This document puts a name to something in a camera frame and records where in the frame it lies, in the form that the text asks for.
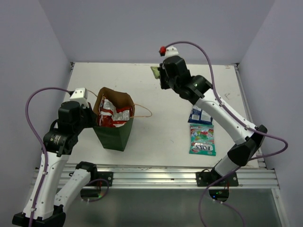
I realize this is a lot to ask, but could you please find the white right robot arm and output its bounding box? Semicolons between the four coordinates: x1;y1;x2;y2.
158;55;267;186

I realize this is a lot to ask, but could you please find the small green snack packet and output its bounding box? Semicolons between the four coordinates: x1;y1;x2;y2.
151;66;160;79

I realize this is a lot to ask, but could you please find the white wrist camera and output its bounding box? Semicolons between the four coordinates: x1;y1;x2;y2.
159;46;179;58
69;87;89;106

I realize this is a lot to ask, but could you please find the black right base bracket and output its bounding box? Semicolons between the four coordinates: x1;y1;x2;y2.
196;169;239;187

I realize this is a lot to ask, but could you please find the red Doritos chip bag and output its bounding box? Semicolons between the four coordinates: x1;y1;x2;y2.
97;95;134;128

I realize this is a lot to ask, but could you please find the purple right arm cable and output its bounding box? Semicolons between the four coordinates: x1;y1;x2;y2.
166;41;289;227

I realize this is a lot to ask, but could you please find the black base bracket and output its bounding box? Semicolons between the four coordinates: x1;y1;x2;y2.
88;171;114;187
196;169;239;187

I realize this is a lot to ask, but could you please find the green paper bag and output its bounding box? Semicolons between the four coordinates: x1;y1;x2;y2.
93;87;143;151

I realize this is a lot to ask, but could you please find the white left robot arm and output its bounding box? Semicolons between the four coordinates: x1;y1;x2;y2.
12;101;98;227

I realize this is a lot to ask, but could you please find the teal Fox's candy bag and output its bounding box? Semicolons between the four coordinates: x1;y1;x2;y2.
189;124;216;156

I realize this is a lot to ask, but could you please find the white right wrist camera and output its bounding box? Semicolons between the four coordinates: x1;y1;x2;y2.
159;46;179;58

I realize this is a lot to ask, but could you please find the blue crisps bag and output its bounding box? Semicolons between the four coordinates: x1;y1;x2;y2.
188;105;213;125

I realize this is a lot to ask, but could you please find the aluminium mounting rail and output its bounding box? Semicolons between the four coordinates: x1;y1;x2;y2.
30;163;280;190

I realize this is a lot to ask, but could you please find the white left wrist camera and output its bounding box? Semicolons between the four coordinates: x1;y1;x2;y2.
69;87;89;106

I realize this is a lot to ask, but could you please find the black left base bracket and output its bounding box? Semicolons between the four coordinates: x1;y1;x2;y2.
88;171;114;187

